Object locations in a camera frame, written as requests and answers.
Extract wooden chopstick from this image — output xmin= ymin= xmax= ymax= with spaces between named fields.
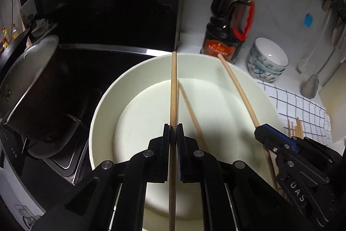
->
xmin=287 ymin=119 xmax=294 ymax=138
xmin=296 ymin=117 xmax=304 ymax=139
xmin=178 ymin=80 xmax=208 ymax=151
xmin=218 ymin=55 xmax=283 ymax=191
xmin=169 ymin=52 xmax=177 ymax=231

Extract white cutting board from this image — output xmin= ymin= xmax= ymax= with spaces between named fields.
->
xmin=319 ymin=62 xmax=346 ymax=142

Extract white black grid cloth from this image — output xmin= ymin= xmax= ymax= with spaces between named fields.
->
xmin=256 ymin=80 xmax=332 ymax=145

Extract wooden chopstick in bowl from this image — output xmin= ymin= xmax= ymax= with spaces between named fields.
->
xmin=178 ymin=80 xmax=208 ymax=151

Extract large cream bowl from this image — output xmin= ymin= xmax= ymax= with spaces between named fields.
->
xmin=88 ymin=53 xmax=285 ymax=231

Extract metal pot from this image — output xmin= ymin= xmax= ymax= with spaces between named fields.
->
xmin=1 ymin=35 xmax=78 ymax=142

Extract black stove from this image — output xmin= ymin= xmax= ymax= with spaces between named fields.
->
xmin=1 ymin=45 xmax=164 ymax=216

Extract stacked floral ceramic bowls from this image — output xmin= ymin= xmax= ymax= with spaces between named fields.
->
xmin=247 ymin=37 xmax=289 ymax=83

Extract metal spatula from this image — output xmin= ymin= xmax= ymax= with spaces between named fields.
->
xmin=300 ymin=46 xmax=337 ymax=99

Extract dark soy sauce bottle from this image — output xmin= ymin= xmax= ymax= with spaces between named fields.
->
xmin=200 ymin=0 xmax=255 ymax=63

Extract blue wall hook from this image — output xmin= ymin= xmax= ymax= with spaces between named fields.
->
xmin=303 ymin=13 xmax=313 ymax=28

